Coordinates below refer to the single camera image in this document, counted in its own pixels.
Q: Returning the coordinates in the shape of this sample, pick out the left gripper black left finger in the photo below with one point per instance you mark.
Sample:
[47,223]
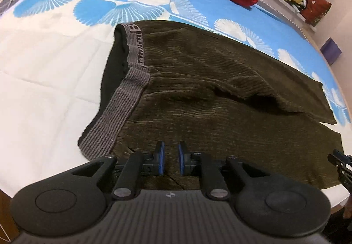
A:
[75,200]

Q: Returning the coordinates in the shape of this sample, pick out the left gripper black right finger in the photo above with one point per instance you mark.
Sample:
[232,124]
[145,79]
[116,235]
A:
[267,202]

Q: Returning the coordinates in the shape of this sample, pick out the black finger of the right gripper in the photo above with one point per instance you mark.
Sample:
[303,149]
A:
[343,164]

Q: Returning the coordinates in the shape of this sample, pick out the dark brown corduroy pants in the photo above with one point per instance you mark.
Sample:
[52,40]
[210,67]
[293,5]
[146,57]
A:
[172,82]

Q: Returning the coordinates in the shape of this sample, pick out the person's right hand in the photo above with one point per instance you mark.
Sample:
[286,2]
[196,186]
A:
[348,208]

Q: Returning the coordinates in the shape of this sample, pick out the purple box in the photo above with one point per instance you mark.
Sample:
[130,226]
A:
[330,51]

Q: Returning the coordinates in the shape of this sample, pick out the dark red cushion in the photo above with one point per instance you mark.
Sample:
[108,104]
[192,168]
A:
[315,10]

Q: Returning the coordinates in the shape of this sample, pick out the blue white patterned bedsheet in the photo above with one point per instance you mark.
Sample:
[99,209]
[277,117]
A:
[53,53]

